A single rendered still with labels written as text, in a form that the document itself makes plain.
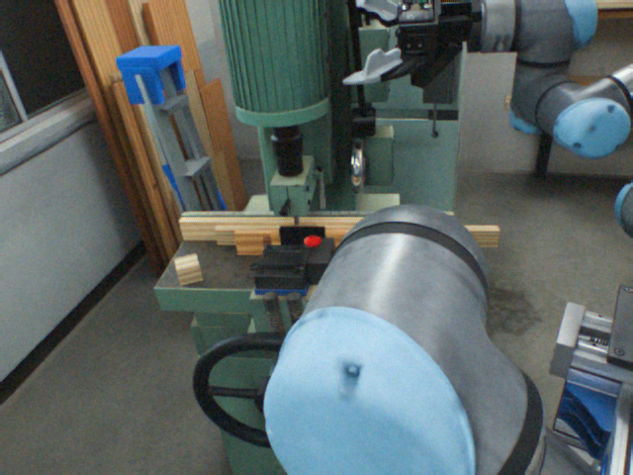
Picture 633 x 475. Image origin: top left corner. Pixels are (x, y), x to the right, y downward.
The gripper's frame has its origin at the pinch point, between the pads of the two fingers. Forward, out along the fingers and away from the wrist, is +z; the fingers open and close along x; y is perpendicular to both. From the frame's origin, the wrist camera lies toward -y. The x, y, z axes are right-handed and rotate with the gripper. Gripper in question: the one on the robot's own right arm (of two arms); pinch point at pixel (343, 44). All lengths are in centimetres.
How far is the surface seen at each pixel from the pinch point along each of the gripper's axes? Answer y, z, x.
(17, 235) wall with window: -101, 136, -3
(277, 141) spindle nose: -17.5, 13.9, 6.7
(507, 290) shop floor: -169, -59, -1
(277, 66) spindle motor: -2.3, 10.9, 1.9
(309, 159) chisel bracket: -29.3, 9.8, 4.7
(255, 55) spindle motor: -0.8, 14.3, 0.7
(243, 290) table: -28.9, 21.0, 32.9
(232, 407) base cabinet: -57, 29, 55
